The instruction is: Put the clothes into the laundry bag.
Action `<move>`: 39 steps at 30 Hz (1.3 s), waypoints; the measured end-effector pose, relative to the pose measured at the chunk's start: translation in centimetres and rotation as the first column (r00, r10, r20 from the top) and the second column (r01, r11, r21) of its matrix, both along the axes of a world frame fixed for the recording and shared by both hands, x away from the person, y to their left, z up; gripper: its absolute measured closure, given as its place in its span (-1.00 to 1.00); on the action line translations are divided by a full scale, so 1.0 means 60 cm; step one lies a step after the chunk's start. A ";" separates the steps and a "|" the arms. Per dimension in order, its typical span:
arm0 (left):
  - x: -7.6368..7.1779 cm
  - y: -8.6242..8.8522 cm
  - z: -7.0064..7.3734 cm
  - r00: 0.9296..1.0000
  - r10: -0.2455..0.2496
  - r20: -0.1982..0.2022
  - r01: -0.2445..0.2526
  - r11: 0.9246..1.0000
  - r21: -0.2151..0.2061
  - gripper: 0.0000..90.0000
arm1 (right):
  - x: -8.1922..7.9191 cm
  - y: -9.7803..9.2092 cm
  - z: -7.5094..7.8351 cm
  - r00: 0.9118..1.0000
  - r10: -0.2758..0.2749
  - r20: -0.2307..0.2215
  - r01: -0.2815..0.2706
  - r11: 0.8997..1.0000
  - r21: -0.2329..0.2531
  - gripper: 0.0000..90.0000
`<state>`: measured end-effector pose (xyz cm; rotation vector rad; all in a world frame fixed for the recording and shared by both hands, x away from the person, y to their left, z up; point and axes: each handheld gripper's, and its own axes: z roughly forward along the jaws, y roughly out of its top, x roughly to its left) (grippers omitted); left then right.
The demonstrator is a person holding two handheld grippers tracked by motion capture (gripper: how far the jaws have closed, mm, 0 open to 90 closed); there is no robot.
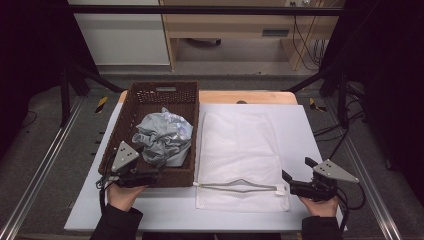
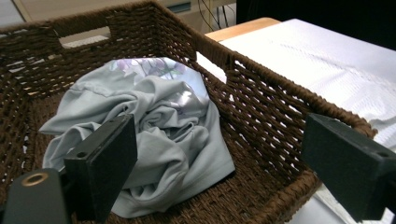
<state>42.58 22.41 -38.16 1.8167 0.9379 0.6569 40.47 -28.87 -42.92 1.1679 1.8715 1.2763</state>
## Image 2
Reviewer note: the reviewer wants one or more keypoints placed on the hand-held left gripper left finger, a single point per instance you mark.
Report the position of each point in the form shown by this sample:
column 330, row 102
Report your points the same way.
column 102, row 165

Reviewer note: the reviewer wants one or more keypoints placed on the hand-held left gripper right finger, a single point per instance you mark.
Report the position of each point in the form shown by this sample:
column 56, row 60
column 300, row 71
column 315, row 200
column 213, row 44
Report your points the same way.
column 345, row 161

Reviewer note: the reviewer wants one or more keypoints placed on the light grey floral garment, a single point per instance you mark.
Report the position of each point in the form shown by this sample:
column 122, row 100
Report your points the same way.
column 186, row 137

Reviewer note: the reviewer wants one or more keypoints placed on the brown woven basket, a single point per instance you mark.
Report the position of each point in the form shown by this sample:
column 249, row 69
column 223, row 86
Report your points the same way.
column 258, row 102

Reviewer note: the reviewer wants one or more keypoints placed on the white table cover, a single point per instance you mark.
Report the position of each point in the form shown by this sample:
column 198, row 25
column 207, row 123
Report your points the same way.
column 280, row 34

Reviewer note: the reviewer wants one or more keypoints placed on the black curtain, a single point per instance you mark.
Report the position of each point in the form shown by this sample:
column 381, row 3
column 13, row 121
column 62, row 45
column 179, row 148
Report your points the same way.
column 311, row 15

